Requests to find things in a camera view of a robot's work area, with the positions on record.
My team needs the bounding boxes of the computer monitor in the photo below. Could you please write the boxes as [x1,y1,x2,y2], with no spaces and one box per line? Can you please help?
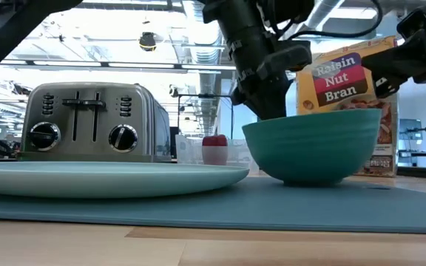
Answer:
[399,117,424,140]

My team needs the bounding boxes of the black hanging dome camera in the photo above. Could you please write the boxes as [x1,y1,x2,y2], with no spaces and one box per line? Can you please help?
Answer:
[138,32,158,52]

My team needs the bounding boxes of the Raisin Nut Bran cereal box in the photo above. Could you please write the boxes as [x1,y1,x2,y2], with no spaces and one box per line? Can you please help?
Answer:
[296,35,399,178]

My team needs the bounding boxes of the blue rectangular placemat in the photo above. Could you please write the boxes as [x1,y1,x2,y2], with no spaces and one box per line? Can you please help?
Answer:
[0,176,426,235]

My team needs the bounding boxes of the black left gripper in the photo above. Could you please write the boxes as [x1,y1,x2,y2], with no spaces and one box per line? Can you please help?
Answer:
[230,66,296,121]

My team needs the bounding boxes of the teal ribbed bowl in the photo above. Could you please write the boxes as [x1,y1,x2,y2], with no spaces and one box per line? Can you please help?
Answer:
[241,108,382,187]

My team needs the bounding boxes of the pale blue round plate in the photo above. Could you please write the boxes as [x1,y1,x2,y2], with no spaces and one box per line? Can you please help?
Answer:
[0,160,250,200]

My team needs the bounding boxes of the red apple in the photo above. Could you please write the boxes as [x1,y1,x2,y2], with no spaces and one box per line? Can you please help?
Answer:
[202,134,229,166]

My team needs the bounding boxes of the silver spiral ventilation duct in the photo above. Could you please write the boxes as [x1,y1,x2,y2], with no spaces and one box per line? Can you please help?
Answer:
[181,0,236,136]
[301,0,343,33]

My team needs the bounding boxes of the stainless steel four-slot toaster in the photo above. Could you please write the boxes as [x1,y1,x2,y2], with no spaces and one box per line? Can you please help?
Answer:
[16,81,172,163]

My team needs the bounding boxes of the long ceiling light bar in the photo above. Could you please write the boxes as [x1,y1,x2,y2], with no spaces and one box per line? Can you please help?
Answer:
[0,58,236,74]

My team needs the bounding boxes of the clear plastic container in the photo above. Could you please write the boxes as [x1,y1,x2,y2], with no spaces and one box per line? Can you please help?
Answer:
[175,134,260,174]

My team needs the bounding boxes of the thin black stand frame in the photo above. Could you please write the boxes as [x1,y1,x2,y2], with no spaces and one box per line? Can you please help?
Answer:
[177,93,235,140]

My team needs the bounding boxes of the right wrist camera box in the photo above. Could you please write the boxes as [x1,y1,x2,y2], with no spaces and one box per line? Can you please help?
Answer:
[396,7,426,41]

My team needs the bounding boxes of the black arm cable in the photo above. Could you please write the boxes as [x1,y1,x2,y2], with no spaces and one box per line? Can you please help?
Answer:
[283,0,384,41]

